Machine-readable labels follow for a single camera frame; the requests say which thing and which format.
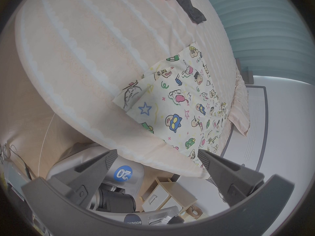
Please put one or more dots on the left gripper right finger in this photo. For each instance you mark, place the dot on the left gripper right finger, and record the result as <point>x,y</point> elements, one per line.
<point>228,178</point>

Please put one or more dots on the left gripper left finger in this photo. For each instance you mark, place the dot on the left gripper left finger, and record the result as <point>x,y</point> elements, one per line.
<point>81,181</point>

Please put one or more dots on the white printed pyjama top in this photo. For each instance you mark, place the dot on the white printed pyjama top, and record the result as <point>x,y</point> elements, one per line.
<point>177,99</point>

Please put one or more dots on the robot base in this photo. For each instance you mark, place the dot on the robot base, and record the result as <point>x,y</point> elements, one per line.
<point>73,156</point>

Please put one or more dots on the pile of clothes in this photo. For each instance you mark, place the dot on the pile of clothes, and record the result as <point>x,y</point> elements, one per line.
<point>187,6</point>

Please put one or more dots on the small wooden drawer table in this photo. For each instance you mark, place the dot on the small wooden drawer table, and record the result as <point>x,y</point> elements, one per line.
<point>174,193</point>

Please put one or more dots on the pink striped pillow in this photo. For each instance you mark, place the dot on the pink striped pillow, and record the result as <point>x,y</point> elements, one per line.
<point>240,107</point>

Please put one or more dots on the bed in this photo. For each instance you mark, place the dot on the bed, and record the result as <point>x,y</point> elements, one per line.
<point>73,70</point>

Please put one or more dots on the blue-green curtain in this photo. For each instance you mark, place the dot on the blue-green curtain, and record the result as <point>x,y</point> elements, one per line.
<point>265,33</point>

